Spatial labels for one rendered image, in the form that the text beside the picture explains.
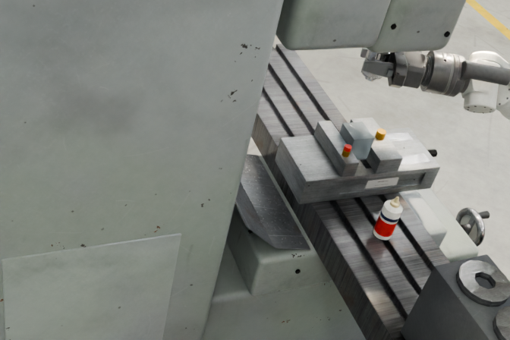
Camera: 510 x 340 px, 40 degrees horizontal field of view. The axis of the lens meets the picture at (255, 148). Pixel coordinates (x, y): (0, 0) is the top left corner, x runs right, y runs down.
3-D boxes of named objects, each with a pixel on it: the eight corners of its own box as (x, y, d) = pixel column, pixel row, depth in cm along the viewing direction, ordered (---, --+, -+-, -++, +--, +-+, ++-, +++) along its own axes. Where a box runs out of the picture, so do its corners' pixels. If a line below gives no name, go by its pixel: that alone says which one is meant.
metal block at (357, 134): (354, 141, 162) (362, 121, 158) (366, 158, 158) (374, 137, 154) (335, 143, 160) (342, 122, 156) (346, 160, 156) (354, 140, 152)
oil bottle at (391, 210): (385, 225, 153) (401, 189, 146) (394, 239, 150) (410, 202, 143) (369, 228, 151) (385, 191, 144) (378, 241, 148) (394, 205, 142)
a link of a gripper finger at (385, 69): (364, 58, 143) (394, 63, 144) (360, 70, 145) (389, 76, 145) (365, 61, 142) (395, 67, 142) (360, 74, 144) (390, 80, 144)
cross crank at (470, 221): (462, 225, 214) (477, 197, 207) (485, 253, 206) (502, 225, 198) (420, 232, 208) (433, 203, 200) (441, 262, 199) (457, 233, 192)
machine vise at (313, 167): (400, 148, 176) (414, 114, 170) (431, 189, 166) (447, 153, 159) (273, 160, 163) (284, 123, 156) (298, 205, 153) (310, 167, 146)
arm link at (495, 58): (464, 51, 148) (491, 71, 158) (459, 92, 147) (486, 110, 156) (493, 48, 144) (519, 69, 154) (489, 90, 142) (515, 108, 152)
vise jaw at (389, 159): (367, 130, 167) (373, 117, 165) (398, 171, 157) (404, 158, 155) (345, 131, 165) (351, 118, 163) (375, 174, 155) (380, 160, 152)
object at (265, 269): (368, 172, 199) (381, 140, 191) (433, 264, 175) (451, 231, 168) (203, 193, 179) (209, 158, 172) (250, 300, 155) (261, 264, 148)
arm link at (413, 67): (394, 29, 148) (448, 40, 149) (381, 68, 154) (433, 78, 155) (400, 61, 139) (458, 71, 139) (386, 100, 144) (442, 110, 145)
